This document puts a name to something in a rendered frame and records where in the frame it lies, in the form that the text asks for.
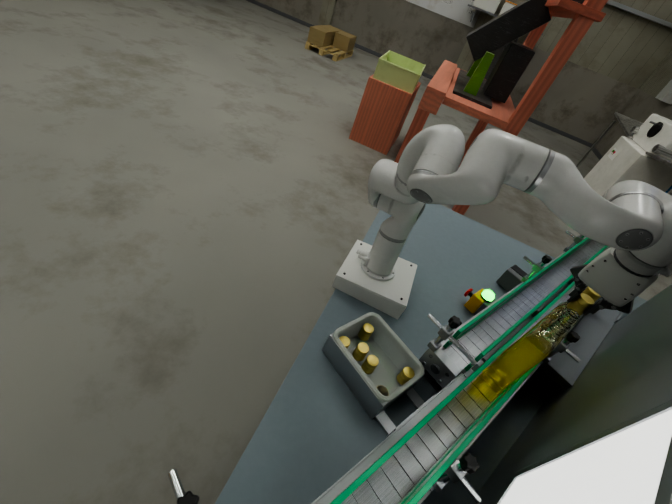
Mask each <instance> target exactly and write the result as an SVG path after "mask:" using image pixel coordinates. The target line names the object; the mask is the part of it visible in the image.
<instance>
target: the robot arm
mask: <svg viewBox="0 0 672 504"><path fill-rule="evenodd" d="M464 151H465V137H464V135H463V133H462V131H461V130H460V129H459V128H458V127H456V126H454V125H450V124H439V125H434V126H430V127H428V128H425V129H423V130H422V131H420V132H419V133H417V134H416V135H415V136H414V137H413V138H412V139H411V140H410V142H409V143H408V144H407V146H406V147H405V149H404V150H403V152H402V155H401V157H400V159H399V162H398V163H397V162H394V161H392V160H389V159H381V160H379V161H378V162H377V163H376V164H375V165H374V166H373V168H372V170H371V172H370V175H369V179H368V201H369V203H370V204H371V205H372V206H373V207H375V208H377V209H379V210H382V211H384V212H386V213H388V214H390V215H391V217H389V218H387V219H386V220H384V221H383V222H382V224H381V226H380V228H379V231H378V233H377V236H376V238H375V241H374V243H373V246H372V248H371V250H370V251H369V252H367V251H366V252H364V251H362V250H360V249H358V250H357V252H356V253H357V254H359V255H358V258H360V259H362V262H361V268H362V270H363V271H364V273H365V274H367V275H368V276H369V277H371V278H373V279H375V280H378V281H389V280H391V279H393V278H394V276H395V273H396V270H395V268H394V265H395V263H396V261H397V259H398V257H399V255H400V253H401V250H402V248H403V246H404V244H405V242H406V240H407V238H408V236H409V233H410V231H411V230H412V228H413V226H414V224H415V223H416V221H417V220H418V218H419V217H420V215H421V214H422V212H423V211H424V208H425V206H426V203H427V204H451V205H483V204H487V203H489V202H491V201H493V200H494V199H495V198H496V196H497V195H498V193H499V191H500V188H501V186H502V184H503V183H504V184H506V185H509V186H511V187H514V188H516V189H518V190H521V191H523V192H525V193H528V194H530V195H532V196H535V197H537V198H538V199H540V200H541V201H542V202H543V203H544V204H545V205H546V206H547V207H548V208H549V209H550V210H551V211H552V212H553V213H554V214H555V215H556V216H557V217H558V218H560V219H561V220H562V221H563V222H564V223H565V224H566V225H568V226H569V227H570V228H572V229H573V230H574V231H576V232H578V233H579V234H581V235H583V236H585V237H587V238H590V239H592V240H594V241H597V242H599V243H601V244H604V245H606V246H609V247H610V248H608V249H607V250H605V251H604V252H602V253H601V254H600V255H598V256H597V257H596V258H595V259H593V260H592V261H591V262H590V263H589V264H585V265H579V266H574V267H572V268H571V269H570V271H571V273H572V275H573V276H574V282H575V286H576V287H575V289H574V290H573V291H572V292H571V293H570V294H569V296H570V298H569V299H568V300H567V301H568V302H571V301H572V300H573V299H575V298H576V297H577V296H578V295H579V294H581V293H582V292H583V291H584V290H585V288H586V287H588V286H589V287H590V288H591V289H593V290H594V291H595V292H596V293H598V294H599V295H600V296H602V297H603V298H604V299H603V300H602V299H601V300H598V301H597V302H596V303H595V304H594V305H593V306H591V307H590V308H589V309H588V310H586V311H585V312H584V315H585V316H586V315H588V314H589V313H591V314H594V313H596V312H597V311H599V310H600V309H601V310H603V309H610V310H618V311H620V312H623V313H627V314H629V313H630V312H631V311H632V308H633V303H634V298H635V297H637V296H638V295H639V294H640V293H642V292H643V291H644V290H645V289H647V288H648V287H649V286H650V285H651V284H652V283H653V282H654V281H655V280H656V279H657V278H658V277H659V275H660V274H661V275H664V276H666V277H668V276H669V275H671V274H672V271H671V270H669V268H668V265H670V264H671V263H672V196H671V195H669V194H667V193H665V192H663V191H662V190H660V189H658V188H656V187H654V186H652V185H650V184H648V183H645V182H642V181H637V180H626V181H622V182H619V183H616V184H615V185H613V186H612V187H611V188H610V189H609V190H608V191H607V193H606V195H605V199H604V198H603V197H601V196H600V195H599V194H598V193H596V192H595V191H594V190H593V189H592V188H591V187H590V186H589V185H588V184H587V182H586V181H585V180H584V178H583V177H582V175H581V173H580V172H579V170H578V169H577V167H576V166H575V164H574V163H573V162H572V161H571V160H570V159H569V158H568V157H567V156H566V155H564V154H561V153H558V152H556V151H553V150H551V149H548V148H545V147H543V146H541V145H538V144H535V143H533V142H530V141H527V140H526V139H523V138H521V137H518V136H516V135H513V134H510V133H508V132H505V131H502V130H499V129H487V130H485V131H483V132H482V133H480V134H479V135H478V136H477V137H476V138H475V139H474V141H473V142H472V144H471V145H470V147H469V149H468V150H467V153H466V155H465V156H464ZM463 156H464V158H463ZM462 158H463V160H462ZM461 161H462V162H461ZM460 163H461V164H460ZM459 165H460V167H459ZM458 167H459V169H458ZM457 169H458V170H457Z"/></svg>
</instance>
